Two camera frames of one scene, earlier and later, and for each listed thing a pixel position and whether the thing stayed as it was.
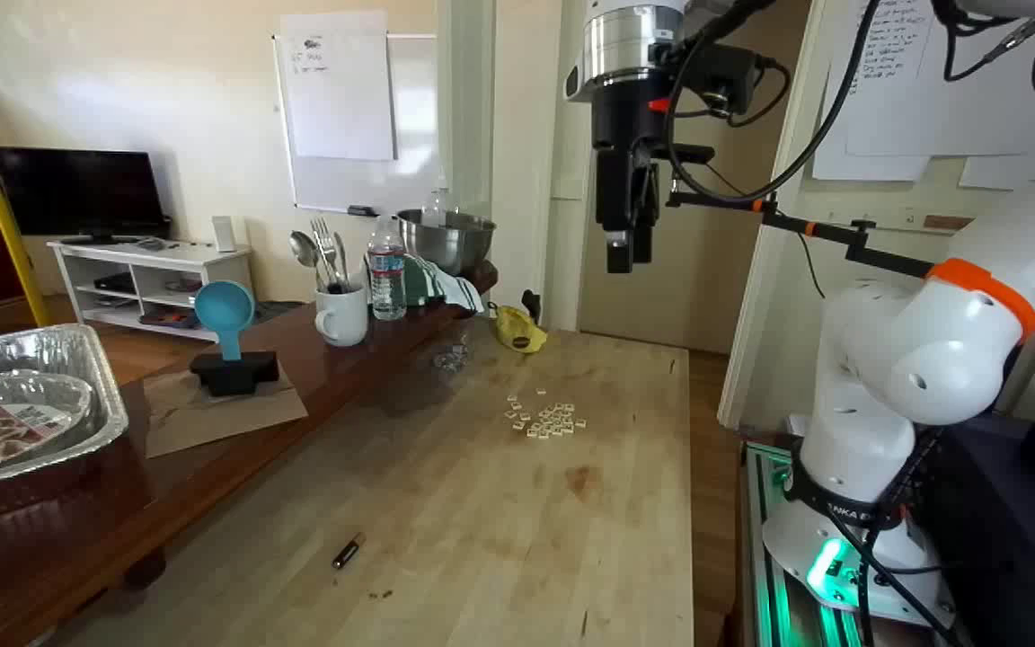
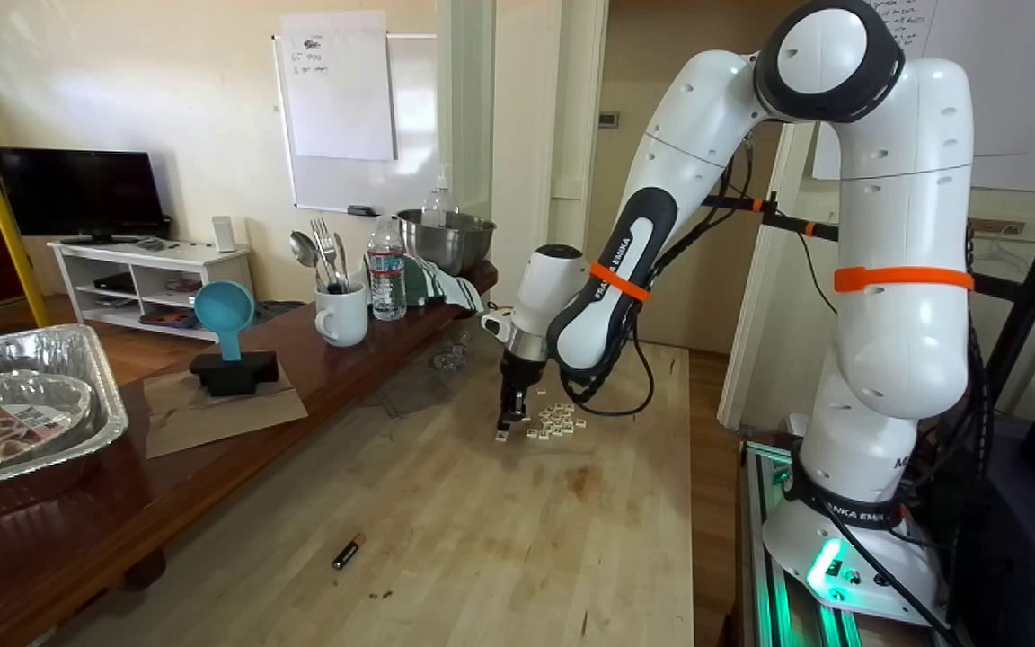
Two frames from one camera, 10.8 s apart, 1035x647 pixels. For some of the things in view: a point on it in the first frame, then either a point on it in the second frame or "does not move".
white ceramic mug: (342, 318) does not move
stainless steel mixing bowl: (459, 241) does not move
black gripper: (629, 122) → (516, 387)
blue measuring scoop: (228, 308) does not move
